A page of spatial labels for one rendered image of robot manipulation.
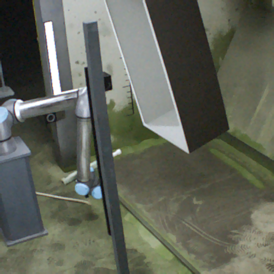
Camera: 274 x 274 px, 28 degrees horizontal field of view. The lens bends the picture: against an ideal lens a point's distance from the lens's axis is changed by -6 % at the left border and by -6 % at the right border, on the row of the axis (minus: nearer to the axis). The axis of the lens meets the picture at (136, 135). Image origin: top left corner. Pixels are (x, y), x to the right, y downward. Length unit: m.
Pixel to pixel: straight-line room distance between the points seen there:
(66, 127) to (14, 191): 1.03
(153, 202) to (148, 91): 0.79
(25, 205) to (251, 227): 1.49
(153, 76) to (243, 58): 1.03
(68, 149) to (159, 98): 0.89
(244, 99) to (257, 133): 0.37
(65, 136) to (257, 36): 1.82
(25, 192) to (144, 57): 1.27
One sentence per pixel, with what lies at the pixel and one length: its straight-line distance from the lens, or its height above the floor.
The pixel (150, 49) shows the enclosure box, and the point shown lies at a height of 1.01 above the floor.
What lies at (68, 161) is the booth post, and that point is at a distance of 4.61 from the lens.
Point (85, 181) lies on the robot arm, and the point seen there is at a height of 0.42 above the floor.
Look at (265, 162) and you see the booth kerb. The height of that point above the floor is 0.11.
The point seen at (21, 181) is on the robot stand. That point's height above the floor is 0.45.
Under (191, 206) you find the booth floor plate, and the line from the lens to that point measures 3.92.
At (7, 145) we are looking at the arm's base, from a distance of 3.59.
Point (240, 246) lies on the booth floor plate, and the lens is 3.49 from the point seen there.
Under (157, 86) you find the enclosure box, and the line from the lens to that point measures 4.14.
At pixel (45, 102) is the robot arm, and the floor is 0.91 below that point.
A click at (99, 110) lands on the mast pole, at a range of 2.35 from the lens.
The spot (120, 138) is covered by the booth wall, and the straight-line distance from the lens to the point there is 4.72.
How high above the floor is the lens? 2.12
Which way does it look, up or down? 24 degrees down
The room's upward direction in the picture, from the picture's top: 6 degrees counter-clockwise
